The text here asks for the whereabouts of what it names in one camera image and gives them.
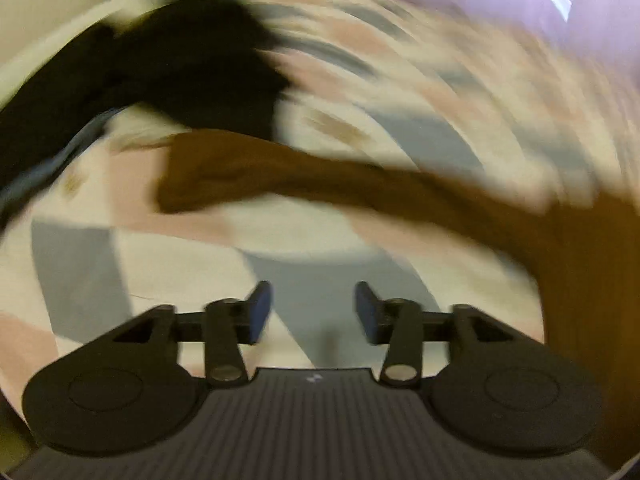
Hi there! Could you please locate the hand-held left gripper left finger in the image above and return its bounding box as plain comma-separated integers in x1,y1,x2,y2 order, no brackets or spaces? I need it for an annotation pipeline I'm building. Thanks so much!
114,281,274,389

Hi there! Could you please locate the checkered pink grey blanket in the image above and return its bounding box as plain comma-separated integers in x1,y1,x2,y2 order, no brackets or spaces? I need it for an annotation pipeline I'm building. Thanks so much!
0,0,633,411

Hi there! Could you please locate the brown garment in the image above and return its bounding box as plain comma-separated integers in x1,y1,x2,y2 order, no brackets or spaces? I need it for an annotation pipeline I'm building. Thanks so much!
155,129,640,463

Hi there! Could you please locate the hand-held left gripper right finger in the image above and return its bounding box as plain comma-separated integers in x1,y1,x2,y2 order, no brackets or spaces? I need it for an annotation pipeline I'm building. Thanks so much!
354,281,502,388

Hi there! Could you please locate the black garment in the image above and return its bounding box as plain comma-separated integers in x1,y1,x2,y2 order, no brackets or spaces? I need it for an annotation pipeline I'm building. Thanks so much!
0,0,297,223

